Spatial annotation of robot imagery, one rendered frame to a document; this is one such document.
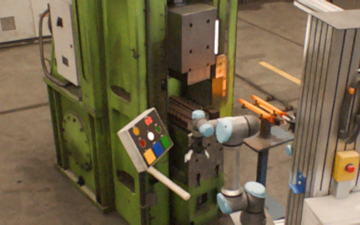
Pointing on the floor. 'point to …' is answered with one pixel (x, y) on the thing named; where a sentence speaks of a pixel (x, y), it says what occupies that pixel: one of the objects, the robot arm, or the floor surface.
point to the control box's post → (142, 197)
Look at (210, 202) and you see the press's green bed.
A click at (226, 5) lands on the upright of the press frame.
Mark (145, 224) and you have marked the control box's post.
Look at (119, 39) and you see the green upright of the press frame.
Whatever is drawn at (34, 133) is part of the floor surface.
